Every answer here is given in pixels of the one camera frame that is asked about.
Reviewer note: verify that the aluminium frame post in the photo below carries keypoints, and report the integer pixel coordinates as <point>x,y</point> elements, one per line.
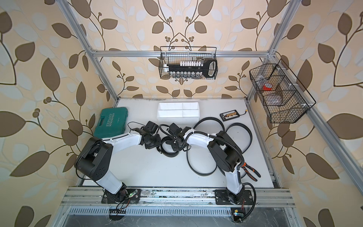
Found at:
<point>66,10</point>

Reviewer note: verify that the black socket holder set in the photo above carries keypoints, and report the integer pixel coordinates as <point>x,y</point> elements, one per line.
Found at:
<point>198,69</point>

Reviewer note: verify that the wire basket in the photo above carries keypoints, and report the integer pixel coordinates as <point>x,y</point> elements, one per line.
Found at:
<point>173,53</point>
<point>289,99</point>

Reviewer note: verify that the red item in basket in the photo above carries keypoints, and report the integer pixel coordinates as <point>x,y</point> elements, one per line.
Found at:
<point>267,87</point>

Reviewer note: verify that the black parallel charging board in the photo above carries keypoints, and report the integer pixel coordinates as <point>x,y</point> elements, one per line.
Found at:
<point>231,115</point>

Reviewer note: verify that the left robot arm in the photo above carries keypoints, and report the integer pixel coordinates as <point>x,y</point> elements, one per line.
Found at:
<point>95,158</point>

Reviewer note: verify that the white divided storage box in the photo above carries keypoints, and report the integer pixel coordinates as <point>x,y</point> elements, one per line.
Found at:
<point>178,110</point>

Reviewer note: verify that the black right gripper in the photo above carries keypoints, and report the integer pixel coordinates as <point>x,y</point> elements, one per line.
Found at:
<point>182,147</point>

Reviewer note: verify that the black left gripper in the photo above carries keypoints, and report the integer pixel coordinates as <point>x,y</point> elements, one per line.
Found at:
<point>158,142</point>

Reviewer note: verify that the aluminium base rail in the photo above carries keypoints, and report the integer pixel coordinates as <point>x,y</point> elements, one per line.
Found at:
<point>186,197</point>

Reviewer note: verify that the green tool case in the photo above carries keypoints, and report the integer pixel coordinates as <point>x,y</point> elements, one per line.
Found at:
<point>111,123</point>

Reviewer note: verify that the orange black pliers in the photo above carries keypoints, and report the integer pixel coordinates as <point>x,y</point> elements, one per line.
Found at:
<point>252,173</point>

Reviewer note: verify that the back wire basket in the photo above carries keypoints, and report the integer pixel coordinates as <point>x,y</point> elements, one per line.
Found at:
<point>173,53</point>

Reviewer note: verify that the right wire basket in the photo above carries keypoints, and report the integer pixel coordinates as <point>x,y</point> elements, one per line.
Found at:
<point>289,99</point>

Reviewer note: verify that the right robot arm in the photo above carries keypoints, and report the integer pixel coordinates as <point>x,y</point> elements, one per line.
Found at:
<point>225,152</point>

